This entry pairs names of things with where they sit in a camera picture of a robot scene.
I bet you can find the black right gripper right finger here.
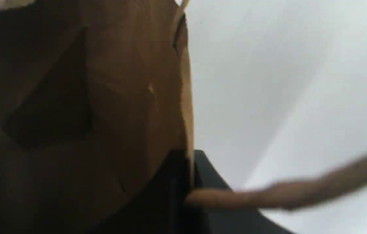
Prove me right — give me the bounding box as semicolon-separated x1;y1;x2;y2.
195;150;289;234

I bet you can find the brown paper bag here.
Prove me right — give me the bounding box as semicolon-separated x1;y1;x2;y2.
0;0;367;234

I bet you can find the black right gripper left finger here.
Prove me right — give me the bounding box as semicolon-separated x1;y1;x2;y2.
90;150;194;234

